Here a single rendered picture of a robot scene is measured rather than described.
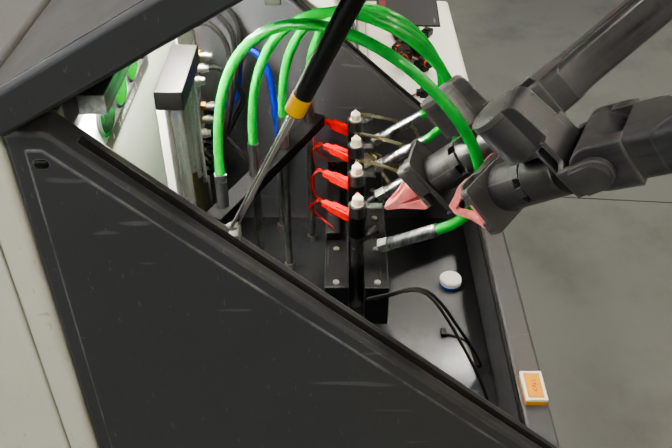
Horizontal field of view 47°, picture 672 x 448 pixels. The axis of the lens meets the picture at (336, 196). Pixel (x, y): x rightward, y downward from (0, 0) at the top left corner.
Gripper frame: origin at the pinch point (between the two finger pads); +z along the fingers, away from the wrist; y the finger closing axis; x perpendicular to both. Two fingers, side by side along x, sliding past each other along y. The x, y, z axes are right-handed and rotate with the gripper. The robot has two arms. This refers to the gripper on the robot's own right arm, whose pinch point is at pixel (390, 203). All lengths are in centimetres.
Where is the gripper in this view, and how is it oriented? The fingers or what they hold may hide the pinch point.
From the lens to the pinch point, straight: 114.8
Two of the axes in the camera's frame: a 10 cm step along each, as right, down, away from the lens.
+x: -2.6, 5.9, -7.6
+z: -6.8, 4.5, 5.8
